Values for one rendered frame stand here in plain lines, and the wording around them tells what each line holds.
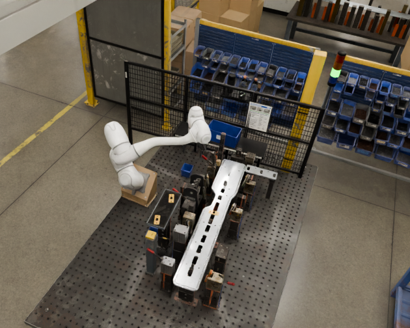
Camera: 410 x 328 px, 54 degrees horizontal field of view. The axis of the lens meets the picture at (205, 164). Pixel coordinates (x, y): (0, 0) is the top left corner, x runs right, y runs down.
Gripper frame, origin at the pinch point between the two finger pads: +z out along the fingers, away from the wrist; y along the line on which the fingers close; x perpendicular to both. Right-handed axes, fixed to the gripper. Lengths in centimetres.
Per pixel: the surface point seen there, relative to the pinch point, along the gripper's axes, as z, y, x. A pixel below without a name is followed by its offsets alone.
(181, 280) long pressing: 46, 22, -78
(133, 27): 11, -141, 200
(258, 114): 13, 35, 89
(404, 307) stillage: 130, 209, 15
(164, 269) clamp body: 46, 7, -74
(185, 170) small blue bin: 75, -21, 56
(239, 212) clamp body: 42, 45, -8
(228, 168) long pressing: 46, 23, 43
